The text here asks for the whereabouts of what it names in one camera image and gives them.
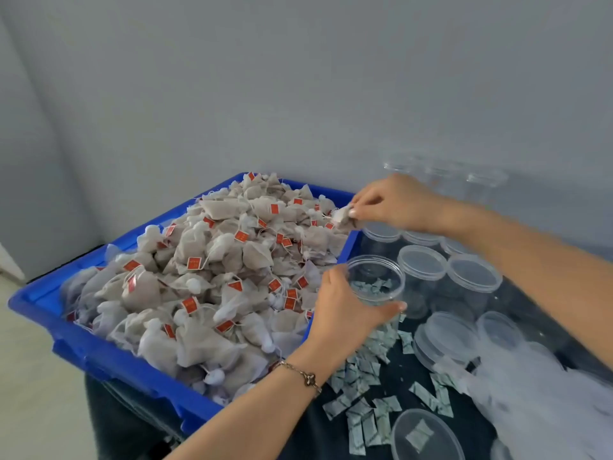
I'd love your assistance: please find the group of lidded jars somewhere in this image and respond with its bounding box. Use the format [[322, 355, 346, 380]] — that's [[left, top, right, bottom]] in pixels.
[[362, 156, 511, 320]]

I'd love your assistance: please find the person's left hand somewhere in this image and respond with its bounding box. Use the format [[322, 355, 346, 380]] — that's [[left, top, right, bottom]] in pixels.
[[305, 266, 408, 367]]

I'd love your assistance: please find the thin beaded bracelet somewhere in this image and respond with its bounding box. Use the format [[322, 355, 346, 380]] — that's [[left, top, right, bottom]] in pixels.
[[278, 359, 324, 397]]

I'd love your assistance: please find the pile of tea bags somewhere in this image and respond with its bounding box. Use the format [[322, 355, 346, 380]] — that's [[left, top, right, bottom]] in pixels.
[[62, 172, 358, 399]]

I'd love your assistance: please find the white mesh tea bag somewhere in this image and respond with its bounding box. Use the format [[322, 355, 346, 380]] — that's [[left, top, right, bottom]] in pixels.
[[330, 204, 356, 227]]

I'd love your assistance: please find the person's right hand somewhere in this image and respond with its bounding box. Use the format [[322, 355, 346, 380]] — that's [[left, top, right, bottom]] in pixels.
[[347, 174, 453, 236]]

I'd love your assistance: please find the clear jar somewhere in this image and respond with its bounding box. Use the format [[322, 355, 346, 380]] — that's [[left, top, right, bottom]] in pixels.
[[345, 254, 406, 305]]

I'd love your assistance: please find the pile of green desiccant packets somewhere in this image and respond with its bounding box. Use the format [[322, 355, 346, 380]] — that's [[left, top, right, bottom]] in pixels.
[[321, 316, 458, 458]]

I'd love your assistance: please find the blue plastic tray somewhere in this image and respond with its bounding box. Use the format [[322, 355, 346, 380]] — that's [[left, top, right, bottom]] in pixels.
[[10, 172, 365, 437]]

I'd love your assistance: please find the pile of white label papers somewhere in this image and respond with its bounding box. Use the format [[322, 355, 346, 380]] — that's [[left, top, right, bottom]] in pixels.
[[431, 335, 613, 460]]

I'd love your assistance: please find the person's right forearm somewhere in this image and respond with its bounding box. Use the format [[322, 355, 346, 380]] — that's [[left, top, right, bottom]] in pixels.
[[435, 201, 613, 370]]

